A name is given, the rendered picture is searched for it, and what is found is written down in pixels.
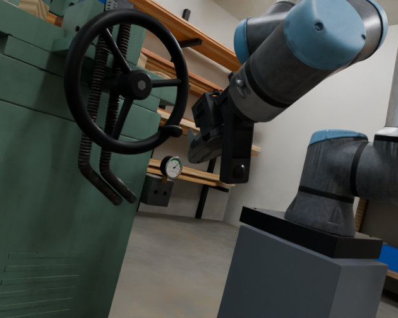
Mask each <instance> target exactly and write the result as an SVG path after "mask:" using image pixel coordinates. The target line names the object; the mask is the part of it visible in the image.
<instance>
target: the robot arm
mask: <svg viewBox="0 0 398 318"><path fill-rule="evenodd" d="M387 31H388V19H387V15H386V13H385V11H384V9H383V8H382V7H381V6H380V5H379V4H378V3H377V2H376V1H374V0H347V1H346V0H278V1H277V2H276V3H273V5H271V6H270V7H269V8H268V9H267V10H266V11H264V12H263V13H262V14H261V15H260V16H257V17H255V18H252V17H248V18H247V19H245V20H242V21H241V22H240V23H239V24H238V26H237V27H236V30H235V32H234V51H235V54H236V57H237V59H238V61H239V63H240V64H241V65H242V66H241V67H240V68H239V69H238V70H237V71H236V72H234V71H232V72H231V73H230V75H229V76H228V79H229V86H228V87H227V88H226V89H225V90H224V91H223V90H222V91H221V90H219V89H215V90H214V91H212V92H204V94H203V95H202V96H201V97H200V98H199V99H198V100H197V102H196V103H195V104H194V105H193V106H192V108H191V109H192V113H193V118H194V122H195V126H196V127H197V128H200V132H199V133H198V134H195V132H194V131H193V130H192V129H189V130H188V133H187V138H188V149H189V152H188V161H189V162H190V163H193V164H196V163H198V164H200V163H203V162H206V161H209V160H211V159H213V158H216V157H217V156H221V162H220V176H219V180H220V181H221V182H223V183H225V184H244V183H247V182H248V180H249V173H250V161H251V149H252V142H253V130H254V123H257V122H270V121H272V120H273V119H275V118H276V117H277V116H278V115H279V114H281V113H282V112H283V111H285V110H286V109H287V108H289V107H290V106H291V105H292V104H293V103H295V102H296V101H298V100H299V99H300V98H301V97H303V96H304V95H305V94H307V93H308V92H309V91H310V90H312V89H313V88H314V87H316V86H317V85H318V84H320V83H321V82H322V81H324V80H325V79H327V78H329V77H331V76H333V75H334V74H336V73H338V72H340V71H342V70H344V69H346V68H348V67H350V66H352V65H353V64H356V63H357V62H361V61H364V60H366V59H368V58H369V57H371V56H372V55H373V54H374V53H375V52H376V51H377V50H378V49H379V48H380V47H381V45H382V44H383V42H384V40H385V38H386V36H387ZM216 90H218V91H216ZM213 95H216V96H213ZM355 196H356V197H361V198H364V199H369V200H372V201H378V202H381V203H386V204H391V205H395V206H398V48H397V55H396V59H395V66H394V73H393V78H392V86H391V90H390V97H389V104H388V109H387V116H386V120H385V125H384V127H383V128H382V129H381V130H379V131H378V132H376V133H375V135H374V140H373V142H371V141H368V137H367V135H366V134H364V133H361V132H356V131H352V130H347V129H321V130H318V131H315V132H314V133H313V134H312V135H311V139H310V142H309V145H308V147H307V152H306V157H305V162H304V165H303V171H302V174H301V179H300V182H299V187H298V193H297V194H296V196H295V198H294V199H293V201H292V202H291V204H290V205H289V207H288V208H287V209H286V213H285V216H284V218H285V219H287V220H289V221H292V222H294V223H297V224H300V225H303V226H306V227H310V228H314V229H316V230H320V231H323V232H328V233H334V234H336V235H342V236H346V237H354V236H355V233H356V225H355V220H354V213H353V204H354V198H355Z"/></svg>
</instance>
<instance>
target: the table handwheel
mask: <svg viewBox="0 0 398 318"><path fill-rule="evenodd" d="M120 24H132V25H138V26H140V27H143V28H146V29H147V30H149V31H150V32H152V33H153V34H154V35H155V36H157V37H158V38H159V39H160V41H161V42H162V43H163V44H164V45H165V47H166V49H167V50H168V52H169V53H170V55H171V58H172V61H173V63H174V67H175V70H176V77H177V79H151V78H150V76H149V75H148V73H147V72H145V71H143V70H140V69H137V70H131V69H130V67H129V66H128V63H127V62H126V60H125V59H124V57H123V55H122V53H121V52H120V50H119V49H118V47H117V45H116V43H115V41H114V39H113V38H112V36H111V34H110V32H109V31H108V28H110V27H112V26H114V25H120ZM99 34H100V35H101V36H102V38H103V39H104V41H105V43H106V44H107V46H108V48H109V50H110V51H111V52H112V54H113V56H114V58H115V60H116V62H117V63H118V65H119V67H120V69H121V71H122V73H121V74H120V75H119V76H117V77H115V78H112V77H113V76H104V80H103V81H104V82H103V86H102V92H103V93H109V92H110V89H111V88H112V89H114V90H115V91H116V92H118V93H120V94H121V96H122V97H124V98H125V99H124V102H123V105H122V107H121V111H120V113H119V116H118V119H117V121H116V124H115V126H114V129H113V130H112V133H111V135H108V134H106V133H105V132H104V131H103V130H101V129H100V128H99V127H98V126H97V125H96V123H95V122H94V121H93V120H92V118H91V116H90V115H89V113H88V111H87V109H86V106H85V104H84V101H83V97H82V94H81V86H80V73H81V65H82V62H83V58H84V56H85V53H86V51H87V49H88V47H89V46H90V44H91V43H92V41H93V40H94V39H95V38H96V36H97V35H99ZM63 82H64V93H65V96H66V101H67V104H68V107H69V110H70V112H71V115H72V116H73V118H74V120H75V122H76V123H77V125H78V126H79V128H80V129H81V130H82V131H83V132H84V133H85V135H86V136H87V137H88V138H89V139H91V140H92V141H93V142H94V143H95V144H97V145H99V146H100V147H102V148H103V149H105V150H108V151H111V152H113V153H119V154H122V155H137V154H141V153H145V152H148V151H150V150H153V149H155V148H156V147H158V146H160V145H161V144H162V143H164V142H165V141H166V140H167V139H169V137H170V136H168V135H166V134H164V133H161V131H160V130H159V131H157V132H156V133H155V134H154V135H152V136H151V137H149V138H147V139H143V140H140V141H121V140H119V136H120V134H121V131H122V128H123V126H124V122H125V120H126V118H127V115H128V113H129V111H130V108H131V106H132V103H133V101H134V100H144V99H146V98H147V97H148V96H149V95H150V93H151V91H152V88H158V87H165V86H176V87H177V95H176V101H175V104H174V108H173V110H172V113H171V115H170V117H169V118H168V120H167V122H166V123H165V124H164V126H179V123H180V122H181V119H182V118H183V115H184V112H185V110H186V106H187V103H188V95H189V75H188V68H187V64H186V60H185V58H184V54H183V51H182V50H181V48H180V46H179V44H178V42H177V40H176V39H175V37H174V36H173V34H172V33H171V32H170V31H169V30H168V28H167V27H166V26H165V25H163V24H162V23H161V22H160V21H159V20H158V19H156V18H154V17H153V16H151V15H149V14H147V13H144V12H143V11H139V10H136V9H130V8H116V9H110V10H108V11H105V12H102V13H100V14H98V15H96V16H94V17H93V18H91V19H90V20H89V21H87V22H86V23H85V24H84V25H83V26H82V27H81V28H80V30H79V31H78V33H77V34H76V35H75V37H74V39H73V40H72V42H71V44H70V47H69V49H68V52H67V55H66V59H65V63H64V73H63Z"/></svg>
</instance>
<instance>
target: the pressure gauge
mask: <svg viewBox="0 0 398 318"><path fill-rule="evenodd" d="M173 167H176V168H173ZM182 169H183V163H182V161H181V159H180V158H178V157H175V156H166V157H165V158H164V159H163V160H162V161H161V163H160V171H161V173H162V175H163V176H162V182H163V183H166V182H167V178H168V177H169V178H171V179H175V178H176V177H178V176H179V175H180V174H181V172H182Z"/></svg>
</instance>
